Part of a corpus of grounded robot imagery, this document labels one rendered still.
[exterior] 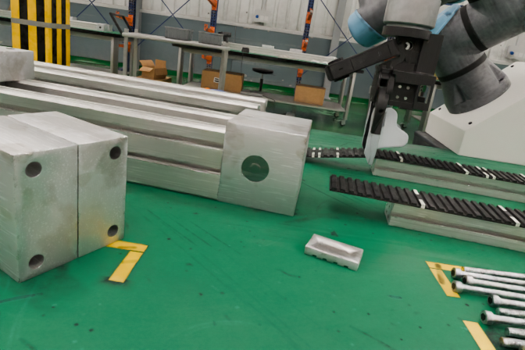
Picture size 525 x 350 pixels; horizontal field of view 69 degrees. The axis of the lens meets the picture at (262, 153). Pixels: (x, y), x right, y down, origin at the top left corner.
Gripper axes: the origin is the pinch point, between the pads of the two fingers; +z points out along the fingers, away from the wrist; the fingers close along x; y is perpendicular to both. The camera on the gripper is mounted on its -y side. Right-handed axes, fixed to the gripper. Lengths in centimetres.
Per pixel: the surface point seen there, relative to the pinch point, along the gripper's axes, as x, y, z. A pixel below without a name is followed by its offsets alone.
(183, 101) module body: -5.0, -30.5, -4.1
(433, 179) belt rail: -2.0, 11.0, 2.0
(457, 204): -18.3, 9.3, 0.0
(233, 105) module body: -5.0, -22.1, -5.0
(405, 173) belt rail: -1.4, 6.8, 2.0
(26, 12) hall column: 224, -254, -10
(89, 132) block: -36.5, -26.4, -6.4
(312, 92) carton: 470, -25, 43
